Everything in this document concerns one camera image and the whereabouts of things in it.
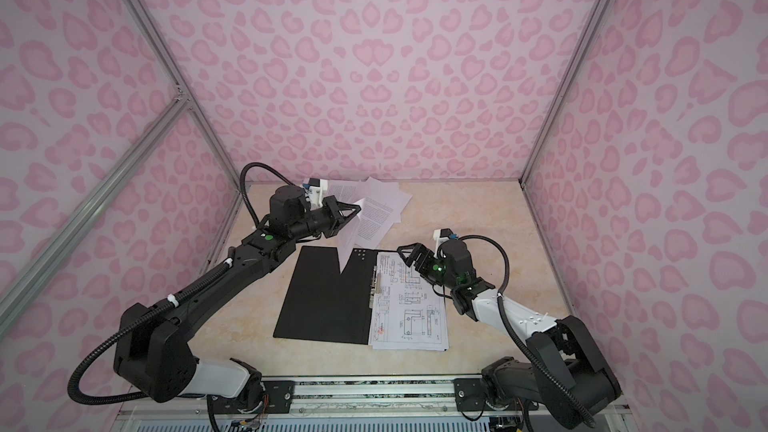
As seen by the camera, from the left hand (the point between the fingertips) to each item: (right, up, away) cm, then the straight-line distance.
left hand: (362, 203), depth 74 cm
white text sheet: (+3, -2, +38) cm, 38 cm away
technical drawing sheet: (+12, -31, +13) cm, 36 cm away
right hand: (+11, -14, +8) cm, 20 cm away
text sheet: (-4, -9, -1) cm, 10 cm away
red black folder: (-12, -30, +14) cm, 35 cm away
